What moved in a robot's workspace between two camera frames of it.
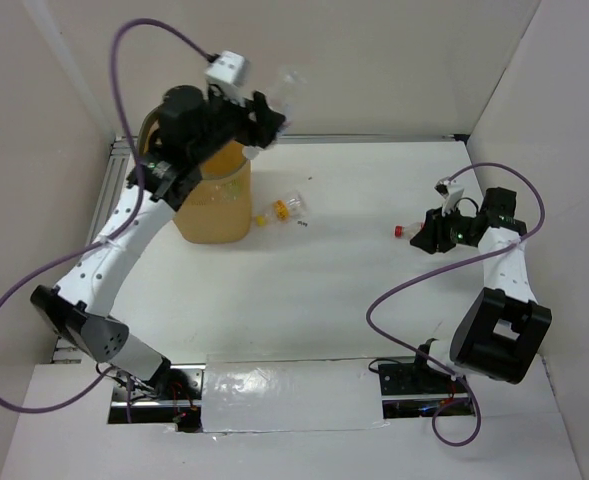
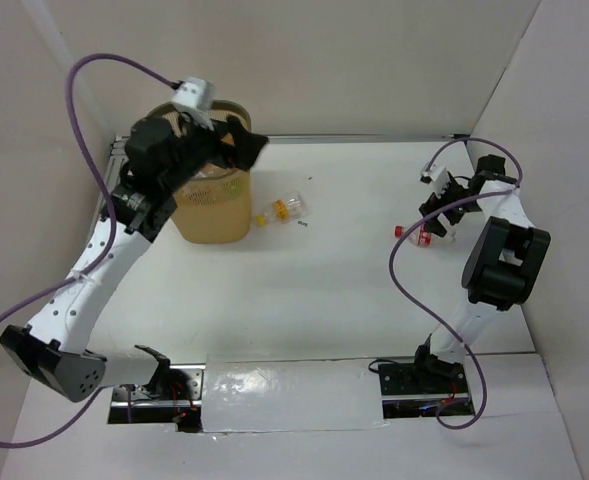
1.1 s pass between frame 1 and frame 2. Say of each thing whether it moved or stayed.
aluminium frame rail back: stayed
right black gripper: moved
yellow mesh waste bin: stayed
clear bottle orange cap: stayed
